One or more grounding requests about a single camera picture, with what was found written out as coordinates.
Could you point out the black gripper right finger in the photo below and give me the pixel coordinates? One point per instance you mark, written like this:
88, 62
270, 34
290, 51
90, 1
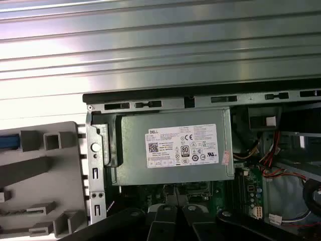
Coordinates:
250, 226

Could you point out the green motherboard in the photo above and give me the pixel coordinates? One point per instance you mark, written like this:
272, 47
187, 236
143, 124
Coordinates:
220, 188

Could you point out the grey power supply unit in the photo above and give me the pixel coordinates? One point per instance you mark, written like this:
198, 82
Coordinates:
130, 150

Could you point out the grey parts rack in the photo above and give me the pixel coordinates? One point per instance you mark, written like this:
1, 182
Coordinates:
67, 180

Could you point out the black RAM slot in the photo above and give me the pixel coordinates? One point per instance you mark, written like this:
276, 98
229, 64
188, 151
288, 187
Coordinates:
230, 195
242, 193

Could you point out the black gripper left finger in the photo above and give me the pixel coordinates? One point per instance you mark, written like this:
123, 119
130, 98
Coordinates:
118, 223

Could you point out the open black PC case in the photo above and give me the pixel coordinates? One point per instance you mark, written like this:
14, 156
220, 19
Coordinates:
97, 170

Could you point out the CPU socket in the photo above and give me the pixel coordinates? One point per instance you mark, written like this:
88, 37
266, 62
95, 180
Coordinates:
200, 192

